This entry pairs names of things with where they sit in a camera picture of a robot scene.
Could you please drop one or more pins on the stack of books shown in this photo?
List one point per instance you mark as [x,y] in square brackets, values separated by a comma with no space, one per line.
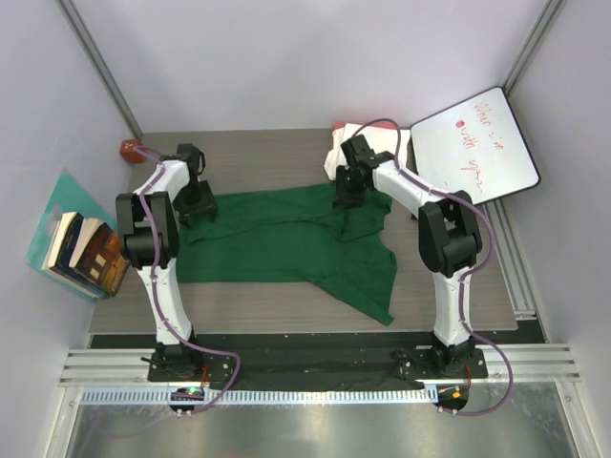
[84,254]

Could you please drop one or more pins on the red cube block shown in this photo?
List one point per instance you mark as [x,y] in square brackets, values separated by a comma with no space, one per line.
[128,151]

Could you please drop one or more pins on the white dry-erase board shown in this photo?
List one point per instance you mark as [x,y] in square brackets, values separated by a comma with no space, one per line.
[475,146]

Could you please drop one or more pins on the white slotted cable duct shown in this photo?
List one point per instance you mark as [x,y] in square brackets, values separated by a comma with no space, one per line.
[190,396]

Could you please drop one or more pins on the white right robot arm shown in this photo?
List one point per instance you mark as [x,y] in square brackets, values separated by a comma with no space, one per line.
[449,241]

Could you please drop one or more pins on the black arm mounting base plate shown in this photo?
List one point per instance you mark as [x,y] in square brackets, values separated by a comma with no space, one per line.
[318,361]

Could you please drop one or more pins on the folded white t shirt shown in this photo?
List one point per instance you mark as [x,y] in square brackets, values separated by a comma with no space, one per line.
[379,140]

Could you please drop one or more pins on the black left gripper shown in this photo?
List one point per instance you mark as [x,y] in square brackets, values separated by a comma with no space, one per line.
[207,205]

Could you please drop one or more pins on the teal plastic folder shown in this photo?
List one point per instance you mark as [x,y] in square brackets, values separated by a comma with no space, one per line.
[67,195]

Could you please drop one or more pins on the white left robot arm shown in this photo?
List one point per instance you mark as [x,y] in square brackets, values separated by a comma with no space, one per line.
[148,223]

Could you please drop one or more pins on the green t shirt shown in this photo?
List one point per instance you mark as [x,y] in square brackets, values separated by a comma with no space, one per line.
[296,235]

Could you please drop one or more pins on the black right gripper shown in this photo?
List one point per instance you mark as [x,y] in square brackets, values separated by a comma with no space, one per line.
[342,195]

